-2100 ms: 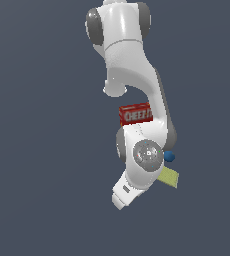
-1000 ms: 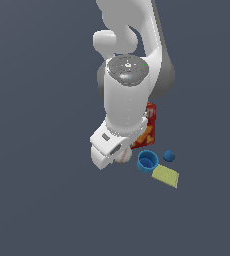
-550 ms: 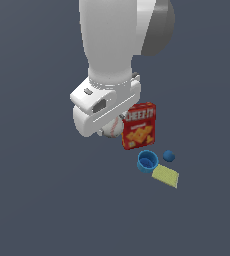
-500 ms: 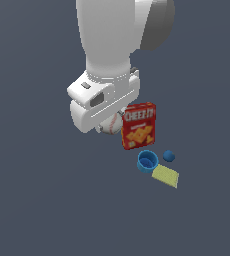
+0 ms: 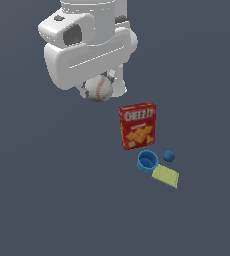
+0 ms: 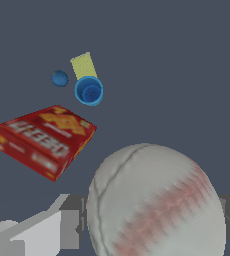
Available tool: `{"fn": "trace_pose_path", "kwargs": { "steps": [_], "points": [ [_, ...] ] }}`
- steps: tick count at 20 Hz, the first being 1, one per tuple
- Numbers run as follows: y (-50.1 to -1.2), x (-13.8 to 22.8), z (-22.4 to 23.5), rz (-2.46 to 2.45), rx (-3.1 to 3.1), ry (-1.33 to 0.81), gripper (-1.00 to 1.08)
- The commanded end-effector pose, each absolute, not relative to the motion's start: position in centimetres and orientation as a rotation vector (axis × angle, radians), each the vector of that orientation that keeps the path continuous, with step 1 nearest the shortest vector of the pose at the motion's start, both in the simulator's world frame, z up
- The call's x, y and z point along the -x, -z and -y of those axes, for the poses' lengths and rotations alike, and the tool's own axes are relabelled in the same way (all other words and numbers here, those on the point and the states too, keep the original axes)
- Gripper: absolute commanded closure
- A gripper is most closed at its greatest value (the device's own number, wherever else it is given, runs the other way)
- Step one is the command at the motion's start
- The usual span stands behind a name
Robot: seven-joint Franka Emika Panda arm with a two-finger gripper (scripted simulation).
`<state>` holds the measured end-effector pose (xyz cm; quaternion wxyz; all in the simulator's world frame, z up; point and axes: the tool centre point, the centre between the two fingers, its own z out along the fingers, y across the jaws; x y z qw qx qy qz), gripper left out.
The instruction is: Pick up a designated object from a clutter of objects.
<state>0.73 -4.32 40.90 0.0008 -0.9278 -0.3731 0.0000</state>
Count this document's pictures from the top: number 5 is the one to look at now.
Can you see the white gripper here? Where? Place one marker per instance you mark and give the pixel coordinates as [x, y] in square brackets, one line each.
[87, 61]

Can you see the white baseball with red stitching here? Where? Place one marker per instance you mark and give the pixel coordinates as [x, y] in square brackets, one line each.
[99, 88]

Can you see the red Cheez-It cracker box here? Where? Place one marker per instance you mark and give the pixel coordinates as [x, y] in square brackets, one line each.
[137, 125]

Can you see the blue cup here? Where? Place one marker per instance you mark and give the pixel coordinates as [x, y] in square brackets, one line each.
[147, 161]

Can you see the small blue ball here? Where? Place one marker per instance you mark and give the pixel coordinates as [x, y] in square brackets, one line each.
[168, 155]

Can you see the yellow sponge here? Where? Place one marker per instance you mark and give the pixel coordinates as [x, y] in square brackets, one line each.
[166, 175]

